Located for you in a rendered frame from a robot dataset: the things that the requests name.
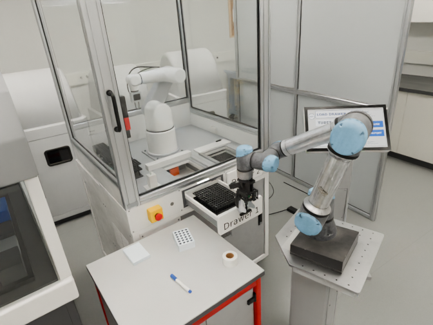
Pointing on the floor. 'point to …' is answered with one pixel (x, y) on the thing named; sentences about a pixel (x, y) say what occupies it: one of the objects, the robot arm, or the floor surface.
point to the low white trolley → (167, 257)
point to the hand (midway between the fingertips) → (243, 210)
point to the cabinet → (238, 238)
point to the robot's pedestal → (310, 298)
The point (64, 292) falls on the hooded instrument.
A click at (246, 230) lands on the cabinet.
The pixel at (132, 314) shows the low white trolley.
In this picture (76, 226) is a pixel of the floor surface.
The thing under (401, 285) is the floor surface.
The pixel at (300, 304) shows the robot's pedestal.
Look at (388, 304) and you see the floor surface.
